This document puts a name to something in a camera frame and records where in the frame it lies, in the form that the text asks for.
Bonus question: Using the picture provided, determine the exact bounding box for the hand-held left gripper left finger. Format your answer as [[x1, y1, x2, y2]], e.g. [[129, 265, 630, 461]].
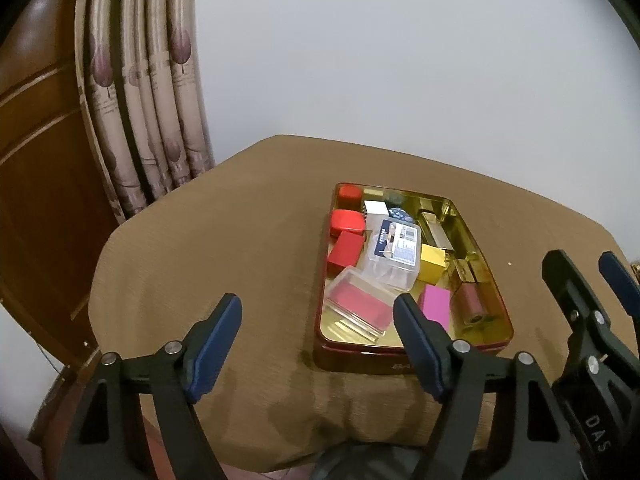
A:
[[57, 292, 243, 480]]

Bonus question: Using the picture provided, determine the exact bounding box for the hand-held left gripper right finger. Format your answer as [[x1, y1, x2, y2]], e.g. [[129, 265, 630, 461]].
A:
[[392, 293, 586, 480]]

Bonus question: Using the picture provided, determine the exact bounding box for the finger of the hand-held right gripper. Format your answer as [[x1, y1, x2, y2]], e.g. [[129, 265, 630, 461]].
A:
[[598, 251, 640, 361], [542, 250, 613, 386]]

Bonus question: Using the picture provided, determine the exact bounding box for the pink rectangular block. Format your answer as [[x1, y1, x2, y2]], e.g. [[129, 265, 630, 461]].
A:
[[416, 284, 451, 331]]

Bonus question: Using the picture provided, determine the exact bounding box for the gold tin tray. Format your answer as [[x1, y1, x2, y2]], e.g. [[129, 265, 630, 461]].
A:
[[313, 182, 514, 377]]

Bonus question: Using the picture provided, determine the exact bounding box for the clear pink plastic box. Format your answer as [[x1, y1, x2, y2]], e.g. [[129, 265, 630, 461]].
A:
[[324, 266, 398, 343]]

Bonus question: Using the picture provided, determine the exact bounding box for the yellow block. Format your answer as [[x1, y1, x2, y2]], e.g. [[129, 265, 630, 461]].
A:
[[416, 244, 448, 285]]

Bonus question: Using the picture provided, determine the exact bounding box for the clear labelled plastic box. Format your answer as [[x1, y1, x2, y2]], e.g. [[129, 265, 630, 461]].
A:
[[359, 217, 421, 291]]

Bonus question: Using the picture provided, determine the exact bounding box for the gold metallic box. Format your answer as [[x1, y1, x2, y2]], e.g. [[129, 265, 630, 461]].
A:
[[417, 210, 456, 252]]

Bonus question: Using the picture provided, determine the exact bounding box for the brown tablecloth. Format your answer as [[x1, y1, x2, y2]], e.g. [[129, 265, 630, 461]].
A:
[[89, 134, 632, 473]]

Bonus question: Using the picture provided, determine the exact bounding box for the red rectangular block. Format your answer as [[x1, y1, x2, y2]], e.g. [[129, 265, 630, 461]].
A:
[[327, 231, 366, 277]]

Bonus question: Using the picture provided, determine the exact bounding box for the red rounded case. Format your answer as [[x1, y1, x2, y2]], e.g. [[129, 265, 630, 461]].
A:
[[329, 209, 367, 238]]

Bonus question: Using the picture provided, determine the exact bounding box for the beige patterned curtain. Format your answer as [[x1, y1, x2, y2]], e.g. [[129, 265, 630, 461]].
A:
[[74, 0, 217, 225]]

